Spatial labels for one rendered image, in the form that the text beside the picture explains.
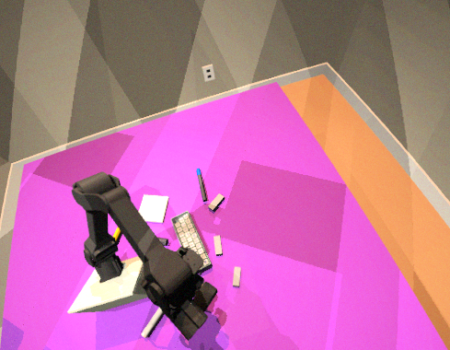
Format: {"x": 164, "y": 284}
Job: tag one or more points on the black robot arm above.
{"x": 169, "y": 276}

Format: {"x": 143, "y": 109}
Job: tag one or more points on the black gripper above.
{"x": 205, "y": 294}

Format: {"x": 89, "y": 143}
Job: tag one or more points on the dark grey stylus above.
{"x": 163, "y": 241}

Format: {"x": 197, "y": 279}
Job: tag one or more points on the grey stylus with blue tip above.
{"x": 204, "y": 198}

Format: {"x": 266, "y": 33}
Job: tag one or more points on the beige cylinder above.
{"x": 150, "y": 326}

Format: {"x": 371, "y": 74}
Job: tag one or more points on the beige keyboard with letter keys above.
{"x": 188, "y": 236}

